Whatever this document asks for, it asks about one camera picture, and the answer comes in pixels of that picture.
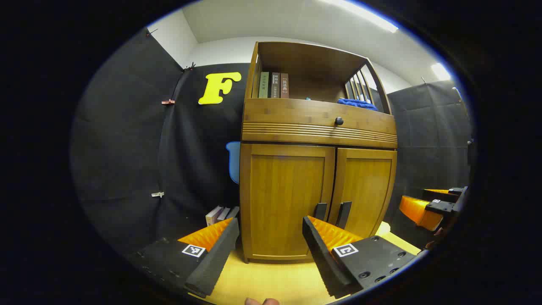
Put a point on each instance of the wooden cabinet drawer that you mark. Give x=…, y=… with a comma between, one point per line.
x=296, y=116

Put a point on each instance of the dark grey book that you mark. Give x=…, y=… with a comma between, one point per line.
x=275, y=85

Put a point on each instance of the small ceiling light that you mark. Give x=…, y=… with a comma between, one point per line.
x=440, y=71

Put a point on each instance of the white clip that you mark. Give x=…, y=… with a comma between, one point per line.
x=157, y=194

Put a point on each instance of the blue folded cloth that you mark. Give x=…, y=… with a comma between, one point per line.
x=358, y=104

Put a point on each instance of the grey upright book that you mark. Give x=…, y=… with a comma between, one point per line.
x=223, y=213

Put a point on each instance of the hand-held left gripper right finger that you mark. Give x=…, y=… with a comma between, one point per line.
x=322, y=262

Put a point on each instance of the wooden double-door shoe cabinet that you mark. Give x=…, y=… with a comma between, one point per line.
x=296, y=140

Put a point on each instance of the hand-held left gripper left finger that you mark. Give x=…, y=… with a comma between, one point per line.
x=216, y=258

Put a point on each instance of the wooden shoe cabinet door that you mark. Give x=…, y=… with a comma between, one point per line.
x=364, y=190
x=283, y=203

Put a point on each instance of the brown book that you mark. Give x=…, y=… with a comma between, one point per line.
x=284, y=86

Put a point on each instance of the red clip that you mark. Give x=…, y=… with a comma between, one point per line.
x=167, y=102

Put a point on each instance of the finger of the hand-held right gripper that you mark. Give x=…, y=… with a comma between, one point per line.
x=436, y=193
x=417, y=212

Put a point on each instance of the long ceiling light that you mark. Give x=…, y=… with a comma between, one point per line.
x=364, y=12

